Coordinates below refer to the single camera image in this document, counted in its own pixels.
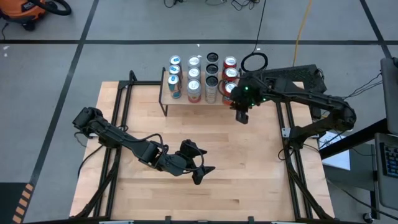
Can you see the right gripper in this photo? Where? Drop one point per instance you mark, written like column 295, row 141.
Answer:
column 248, row 93

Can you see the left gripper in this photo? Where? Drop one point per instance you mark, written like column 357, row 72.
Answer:
column 174, row 161

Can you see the red-orange Fanta can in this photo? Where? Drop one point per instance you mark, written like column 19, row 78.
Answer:
column 230, row 61
column 230, row 73

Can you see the tall silver can black lid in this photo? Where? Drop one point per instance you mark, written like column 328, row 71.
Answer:
column 211, row 91
column 212, row 68
column 212, row 57

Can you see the blue silver Red Bull can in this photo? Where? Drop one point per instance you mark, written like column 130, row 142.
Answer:
column 174, row 84

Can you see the slim silver can blue tab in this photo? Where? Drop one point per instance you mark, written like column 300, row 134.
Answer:
column 175, row 59

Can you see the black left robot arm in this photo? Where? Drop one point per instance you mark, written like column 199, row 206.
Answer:
column 118, row 137

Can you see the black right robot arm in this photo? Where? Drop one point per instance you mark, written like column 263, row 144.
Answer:
column 311, row 96

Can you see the wooden shelf black metal legs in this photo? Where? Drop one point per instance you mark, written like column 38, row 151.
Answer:
column 183, row 101

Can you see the black perforated computer case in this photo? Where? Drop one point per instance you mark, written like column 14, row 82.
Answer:
column 298, row 73

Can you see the white paper sheet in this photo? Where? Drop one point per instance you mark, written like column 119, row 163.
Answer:
column 339, row 158

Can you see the black desk beam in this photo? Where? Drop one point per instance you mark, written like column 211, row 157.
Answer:
column 351, row 141

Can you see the grey monitor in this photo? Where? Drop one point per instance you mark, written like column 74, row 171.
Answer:
column 391, row 93

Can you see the grey laptop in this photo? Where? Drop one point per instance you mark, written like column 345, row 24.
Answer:
column 388, row 186

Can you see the black caster wheel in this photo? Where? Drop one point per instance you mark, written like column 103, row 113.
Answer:
column 367, row 216

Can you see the black mat orange stripes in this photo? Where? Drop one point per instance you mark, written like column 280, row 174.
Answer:
column 9, row 205

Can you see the orange shop vacuum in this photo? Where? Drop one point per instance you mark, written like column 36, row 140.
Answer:
column 18, row 7

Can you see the silver corner bracket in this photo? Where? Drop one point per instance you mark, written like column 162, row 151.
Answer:
column 285, row 132

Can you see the black aluminium table frame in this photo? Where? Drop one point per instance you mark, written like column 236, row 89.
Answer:
column 146, row 83

